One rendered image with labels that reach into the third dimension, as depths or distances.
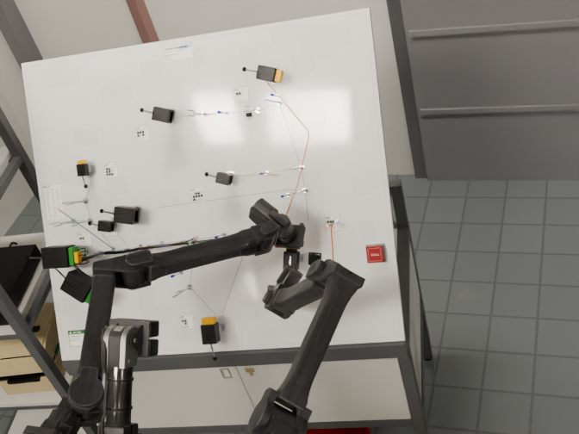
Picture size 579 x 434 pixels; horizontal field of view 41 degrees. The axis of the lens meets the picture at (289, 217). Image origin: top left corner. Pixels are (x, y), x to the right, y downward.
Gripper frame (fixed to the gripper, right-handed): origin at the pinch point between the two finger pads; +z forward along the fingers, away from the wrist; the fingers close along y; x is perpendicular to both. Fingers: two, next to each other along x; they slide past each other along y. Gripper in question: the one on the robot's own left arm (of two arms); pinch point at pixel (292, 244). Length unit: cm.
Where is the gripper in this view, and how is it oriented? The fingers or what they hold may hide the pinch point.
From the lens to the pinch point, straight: 240.2
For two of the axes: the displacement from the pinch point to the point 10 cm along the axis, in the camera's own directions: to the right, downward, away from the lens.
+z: 1.8, 3.3, 9.3
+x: -1.4, 9.4, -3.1
